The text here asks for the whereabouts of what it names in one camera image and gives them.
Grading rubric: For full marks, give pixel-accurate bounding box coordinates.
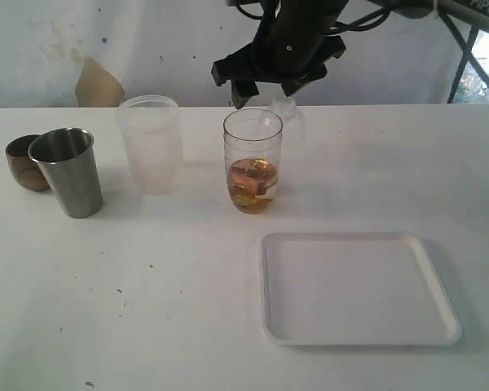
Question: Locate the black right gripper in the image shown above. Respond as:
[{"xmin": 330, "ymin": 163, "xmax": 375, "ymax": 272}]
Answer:
[{"xmin": 211, "ymin": 0, "xmax": 346, "ymax": 108}]

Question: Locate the clear plastic shaker tumbler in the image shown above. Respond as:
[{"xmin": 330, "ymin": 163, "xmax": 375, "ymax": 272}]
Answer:
[{"xmin": 222, "ymin": 108, "xmax": 284, "ymax": 214}]

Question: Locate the white plastic tray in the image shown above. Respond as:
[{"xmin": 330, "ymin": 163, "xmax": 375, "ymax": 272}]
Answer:
[{"xmin": 259, "ymin": 232, "xmax": 462, "ymax": 349}]

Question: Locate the frosted plastic jar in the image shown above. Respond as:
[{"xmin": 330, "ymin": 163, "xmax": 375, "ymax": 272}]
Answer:
[{"xmin": 116, "ymin": 95, "xmax": 183, "ymax": 195}]

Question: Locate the clear domed shaker lid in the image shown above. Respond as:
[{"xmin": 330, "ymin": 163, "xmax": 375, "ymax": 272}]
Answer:
[{"xmin": 256, "ymin": 91, "xmax": 306, "ymax": 143}]

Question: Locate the dark window frame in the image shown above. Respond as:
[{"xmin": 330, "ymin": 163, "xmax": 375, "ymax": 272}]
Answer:
[{"xmin": 439, "ymin": 11, "xmax": 489, "ymax": 103}]

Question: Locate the round wooden cup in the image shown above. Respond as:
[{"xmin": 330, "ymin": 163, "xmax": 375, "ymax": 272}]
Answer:
[{"xmin": 5, "ymin": 134, "xmax": 49, "ymax": 191}]

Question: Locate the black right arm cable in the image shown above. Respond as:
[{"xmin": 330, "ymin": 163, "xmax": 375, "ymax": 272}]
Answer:
[{"xmin": 236, "ymin": 0, "xmax": 396, "ymax": 33}]

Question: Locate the stainless steel cup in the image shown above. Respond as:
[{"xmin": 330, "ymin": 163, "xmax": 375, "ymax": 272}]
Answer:
[{"xmin": 28, "ymin": 127, "xmax": 104, "ymax": 219}]

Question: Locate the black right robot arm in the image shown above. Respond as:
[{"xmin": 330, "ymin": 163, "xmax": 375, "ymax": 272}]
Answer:
[{"xmin": 211, "ymin": 1, "xmax": 489, "ymax": 109}]

